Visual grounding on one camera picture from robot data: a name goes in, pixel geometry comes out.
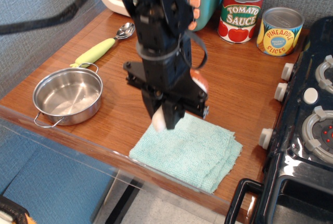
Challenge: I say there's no tomato sauce can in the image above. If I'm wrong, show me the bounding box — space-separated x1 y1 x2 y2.
218 0 263 43

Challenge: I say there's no orange and black object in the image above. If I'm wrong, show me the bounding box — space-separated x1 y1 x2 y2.
1 195 36 224

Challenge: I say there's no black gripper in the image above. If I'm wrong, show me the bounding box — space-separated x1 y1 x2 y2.
123 36 209 130

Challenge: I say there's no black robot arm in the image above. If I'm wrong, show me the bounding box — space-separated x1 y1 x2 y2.
122 0 208 132

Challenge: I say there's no spoon with yellow-green handle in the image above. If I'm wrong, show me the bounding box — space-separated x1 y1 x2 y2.
70 22 135 68

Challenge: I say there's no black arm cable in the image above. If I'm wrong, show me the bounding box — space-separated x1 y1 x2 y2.
0 0 209 70

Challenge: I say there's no black toy stove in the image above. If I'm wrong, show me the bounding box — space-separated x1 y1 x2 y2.
225 16 332 223

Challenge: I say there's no pineapple slices can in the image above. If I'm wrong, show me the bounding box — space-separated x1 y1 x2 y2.
257 7 304 57

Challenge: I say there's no light blue folded towel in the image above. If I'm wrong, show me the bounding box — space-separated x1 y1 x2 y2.
129 114 242 194

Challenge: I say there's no small steel pan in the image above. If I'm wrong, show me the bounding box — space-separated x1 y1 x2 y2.
32 63 103 129

